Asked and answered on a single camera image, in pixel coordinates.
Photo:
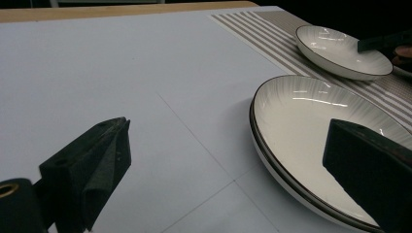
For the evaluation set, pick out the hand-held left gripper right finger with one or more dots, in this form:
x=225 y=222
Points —
x=372 y=168

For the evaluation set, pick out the white plate dark rim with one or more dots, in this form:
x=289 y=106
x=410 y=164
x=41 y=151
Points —
x=336 y=51
x=291 y=129
x=281 y=185

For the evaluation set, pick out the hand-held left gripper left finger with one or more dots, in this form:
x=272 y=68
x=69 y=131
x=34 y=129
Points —
x=81 y=168

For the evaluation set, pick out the striped beige placemat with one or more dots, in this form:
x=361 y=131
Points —
x=259 y=32

